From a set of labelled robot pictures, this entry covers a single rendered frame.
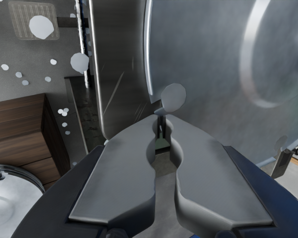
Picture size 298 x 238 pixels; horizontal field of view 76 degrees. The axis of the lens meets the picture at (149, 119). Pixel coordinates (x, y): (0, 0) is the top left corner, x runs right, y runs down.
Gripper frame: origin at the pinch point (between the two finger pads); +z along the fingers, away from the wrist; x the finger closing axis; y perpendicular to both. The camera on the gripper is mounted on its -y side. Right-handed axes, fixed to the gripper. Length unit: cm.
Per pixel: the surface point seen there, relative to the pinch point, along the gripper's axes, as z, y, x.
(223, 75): 3.7, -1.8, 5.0
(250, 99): 5.2, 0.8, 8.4
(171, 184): 94, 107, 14
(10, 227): 24, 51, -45
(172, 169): 18.4, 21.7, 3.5
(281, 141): 8.5, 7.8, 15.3
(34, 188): 28, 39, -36
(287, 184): 99, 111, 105
